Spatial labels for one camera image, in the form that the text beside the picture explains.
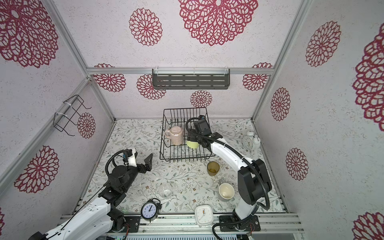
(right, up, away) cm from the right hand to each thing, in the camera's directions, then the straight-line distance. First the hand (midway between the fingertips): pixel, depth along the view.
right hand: (193, 131), depth 88 cm
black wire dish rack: (-13, -10, +13) cm, 21 cm away
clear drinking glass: (-16, -34, -2) cm, 38 cm away
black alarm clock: (-22, -40, -12) cm, 47 cm away
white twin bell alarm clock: (+37, -7, +7) cm, 38 cm away
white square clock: (+5, -42, -13) cm, 45 cm away
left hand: (-26, -13, -8) cm, 30 cm away
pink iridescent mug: (-11, -2, +7) cm, 13 cm away
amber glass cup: (+12, -23, +5) cm, 26 cm away
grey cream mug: (+18, -33, -6) cm, 38 cm away
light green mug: (-1, -8, -4) cm, 9 cm away
